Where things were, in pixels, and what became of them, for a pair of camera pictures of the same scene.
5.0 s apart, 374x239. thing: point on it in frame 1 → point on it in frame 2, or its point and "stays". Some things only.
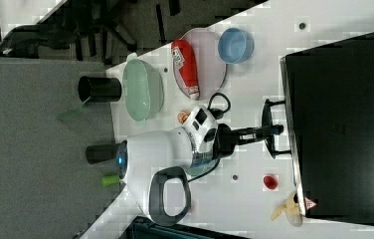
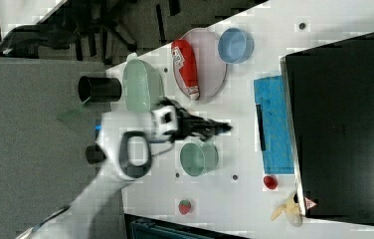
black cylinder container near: [95, 153] stays
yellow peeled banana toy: [291, 211] stays
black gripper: [225, 142] → [187, 124]
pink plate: [210, 60] stays
